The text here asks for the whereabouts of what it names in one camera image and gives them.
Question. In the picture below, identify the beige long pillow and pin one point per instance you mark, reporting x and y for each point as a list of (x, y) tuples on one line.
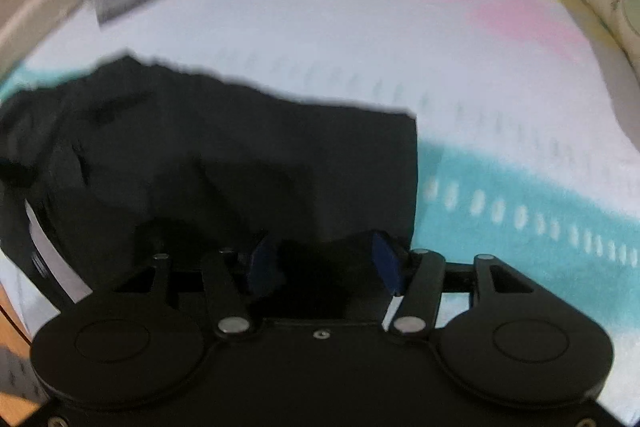
[(33, 20)]

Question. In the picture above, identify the wooden bed frame edge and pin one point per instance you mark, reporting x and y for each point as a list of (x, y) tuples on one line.
[(21, 393)]

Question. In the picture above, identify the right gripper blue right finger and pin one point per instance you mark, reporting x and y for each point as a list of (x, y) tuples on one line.
[(394, 263)]

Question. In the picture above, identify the floral bed sheet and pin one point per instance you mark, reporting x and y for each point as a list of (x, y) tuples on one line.
[(528, 115)]

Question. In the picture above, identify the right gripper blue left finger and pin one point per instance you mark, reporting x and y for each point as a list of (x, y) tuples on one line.
[(258, 272)]

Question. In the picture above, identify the black pants with white stripe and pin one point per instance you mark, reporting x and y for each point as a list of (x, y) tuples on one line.
[(134, 160)]

